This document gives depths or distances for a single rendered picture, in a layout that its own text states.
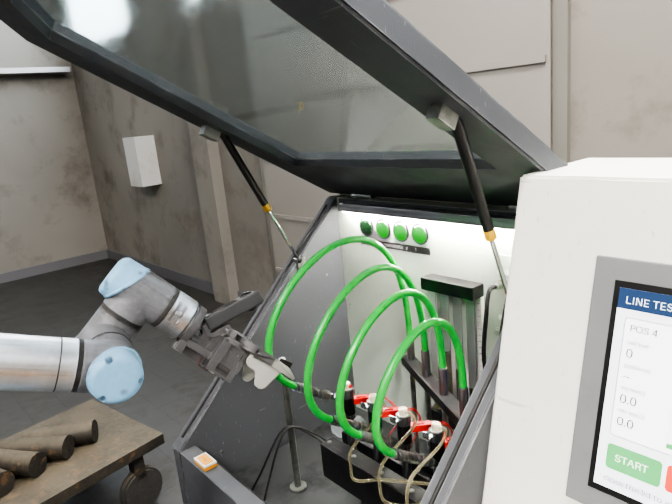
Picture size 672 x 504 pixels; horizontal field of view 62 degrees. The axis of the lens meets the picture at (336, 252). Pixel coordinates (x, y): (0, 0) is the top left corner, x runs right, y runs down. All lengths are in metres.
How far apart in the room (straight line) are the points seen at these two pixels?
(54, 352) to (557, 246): 0.72
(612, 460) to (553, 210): 0.35
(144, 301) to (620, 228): 0.72
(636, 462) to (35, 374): 0.80
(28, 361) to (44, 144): 7.33
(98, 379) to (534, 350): 0.63
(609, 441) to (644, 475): 0.05
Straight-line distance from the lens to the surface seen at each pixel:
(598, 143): 2.83
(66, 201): 8.19
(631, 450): 0.87
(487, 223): 0.90
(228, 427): 1.46
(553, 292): 0.89
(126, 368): 0.84
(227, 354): 1.01
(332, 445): 1.28
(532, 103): 2.91
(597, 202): 0.86
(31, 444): 2.86
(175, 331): 0.99
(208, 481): 1.31
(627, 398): 0.86
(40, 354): 0.85
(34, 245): 8.14
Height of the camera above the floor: 1.67
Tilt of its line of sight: 14 degrees down
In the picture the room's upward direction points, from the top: 6 degrees counter-clockwise
